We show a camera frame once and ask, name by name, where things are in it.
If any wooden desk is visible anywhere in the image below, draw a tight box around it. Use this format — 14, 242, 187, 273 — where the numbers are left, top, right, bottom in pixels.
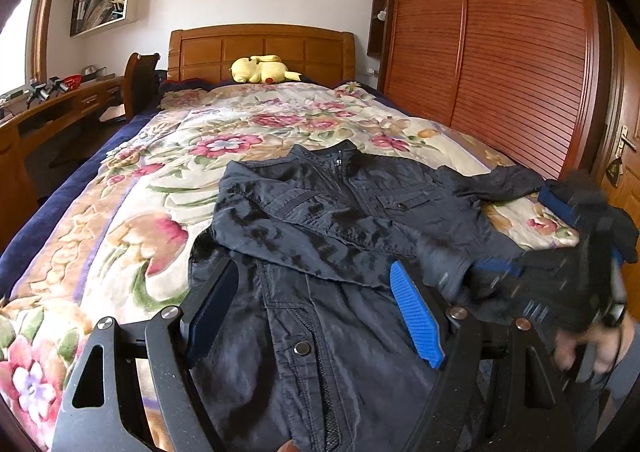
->
0, 74, 126, 253

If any wooden corner shelf unit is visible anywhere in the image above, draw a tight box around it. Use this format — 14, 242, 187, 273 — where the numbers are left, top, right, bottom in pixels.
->
366, 0, 392, 58

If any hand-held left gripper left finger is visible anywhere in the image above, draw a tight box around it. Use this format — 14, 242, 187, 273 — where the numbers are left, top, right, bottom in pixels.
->
51, 257, 241, 452

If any person's right hand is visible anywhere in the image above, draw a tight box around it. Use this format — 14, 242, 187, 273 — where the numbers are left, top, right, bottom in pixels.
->
554, 322, 632, 389

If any wooden slatted wardrobe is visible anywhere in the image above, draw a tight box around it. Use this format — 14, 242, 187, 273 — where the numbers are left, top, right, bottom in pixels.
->
377, 0, 601, 183

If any window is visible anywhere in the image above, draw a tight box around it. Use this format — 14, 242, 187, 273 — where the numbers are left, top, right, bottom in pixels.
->
0, 0, 58, 100

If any row of books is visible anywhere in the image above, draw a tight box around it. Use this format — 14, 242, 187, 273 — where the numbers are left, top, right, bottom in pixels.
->
70, 0, 126, 36

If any dark navy jacket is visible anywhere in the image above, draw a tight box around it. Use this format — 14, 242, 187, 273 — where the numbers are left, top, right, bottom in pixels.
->
187, 141, 551, 452

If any wooden door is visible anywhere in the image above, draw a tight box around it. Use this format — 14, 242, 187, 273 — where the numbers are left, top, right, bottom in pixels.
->
597, 6, 640, 213

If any wooden chair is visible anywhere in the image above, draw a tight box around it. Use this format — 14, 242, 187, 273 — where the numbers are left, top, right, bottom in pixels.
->
122, 52, 162, 120

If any floral blanket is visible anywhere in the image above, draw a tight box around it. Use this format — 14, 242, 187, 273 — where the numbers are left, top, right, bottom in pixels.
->
0, 80, 581, 452

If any yellow plush toy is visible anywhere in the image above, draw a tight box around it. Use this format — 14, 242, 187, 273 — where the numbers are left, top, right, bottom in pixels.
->
229, 53, 301, 85

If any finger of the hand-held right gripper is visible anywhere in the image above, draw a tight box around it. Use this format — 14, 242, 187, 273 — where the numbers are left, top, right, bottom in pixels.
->
539, 181, 583, 235
470, 257, 526, 283

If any wooden bed headboard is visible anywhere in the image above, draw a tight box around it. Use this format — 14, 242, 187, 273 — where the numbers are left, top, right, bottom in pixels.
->
167, 24, 356, 85

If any metal door handle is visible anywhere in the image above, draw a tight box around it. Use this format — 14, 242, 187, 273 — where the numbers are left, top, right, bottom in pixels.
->
617, 124, 639, 153

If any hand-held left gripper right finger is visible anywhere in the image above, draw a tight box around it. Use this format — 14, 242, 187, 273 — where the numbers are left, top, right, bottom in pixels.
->
389, 259, 576, 452

